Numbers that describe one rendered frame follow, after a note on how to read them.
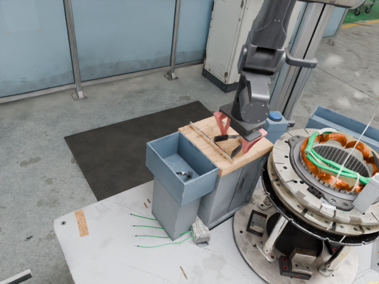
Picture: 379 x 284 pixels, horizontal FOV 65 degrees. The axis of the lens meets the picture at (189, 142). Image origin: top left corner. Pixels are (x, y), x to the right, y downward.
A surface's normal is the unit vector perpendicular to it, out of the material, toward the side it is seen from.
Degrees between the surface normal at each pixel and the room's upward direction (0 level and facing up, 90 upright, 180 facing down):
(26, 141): 0
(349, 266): 0
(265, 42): 98
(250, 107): 94
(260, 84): 9
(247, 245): 0
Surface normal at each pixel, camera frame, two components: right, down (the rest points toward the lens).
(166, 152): 0.60, 0.57
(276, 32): -0.07, 0.74
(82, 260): 0.13, -0.76
